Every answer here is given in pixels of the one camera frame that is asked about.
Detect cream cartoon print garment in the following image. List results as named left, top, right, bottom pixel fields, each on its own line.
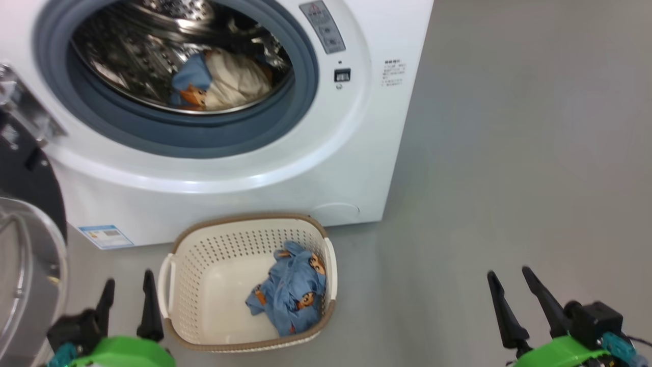
left=171, top=48, right=273, bottom=112

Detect blue energy label sticker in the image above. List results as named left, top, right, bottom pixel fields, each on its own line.
left=78, top=225, right=134, bottom=250

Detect round drain filter cover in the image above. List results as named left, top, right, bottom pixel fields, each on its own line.
left=311, top=202, right=360, bottom=225

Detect dark washing machine door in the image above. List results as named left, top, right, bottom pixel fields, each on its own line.
left=0, top=64, right=68, bottom=367

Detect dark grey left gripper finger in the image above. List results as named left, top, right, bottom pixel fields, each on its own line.
left=94, top=279, right=116, bottom=337
left=137, top=269, right=165, bottom=342

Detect cream perforated laundry basket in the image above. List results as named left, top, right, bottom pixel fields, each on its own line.
left=158, top=213, right=338, bottom=353

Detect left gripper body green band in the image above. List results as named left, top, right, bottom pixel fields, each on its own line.
left=69, top=335, right=176, bottom=367

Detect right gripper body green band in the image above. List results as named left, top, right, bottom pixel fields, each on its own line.
left=509, top=335, right=612, bottom=367

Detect grey warning label sticker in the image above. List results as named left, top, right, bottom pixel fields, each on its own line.
left=299, top=0, right=347, bottom=55

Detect right camera cable teal plug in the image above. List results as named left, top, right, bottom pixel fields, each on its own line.
left=601, top=332, right=652, bottom=367

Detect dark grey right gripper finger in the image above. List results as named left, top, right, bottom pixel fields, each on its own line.
left=486, top=270, right=530, bottom=350
left=522, top=266, right=571, bottom=338

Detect white washing machine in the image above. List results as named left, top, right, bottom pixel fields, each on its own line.
left=0, top=0, right=434, bottom=250

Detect blue cartoon print garment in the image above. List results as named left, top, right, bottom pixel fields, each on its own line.
left=246, top=241, right=327, bottom=337

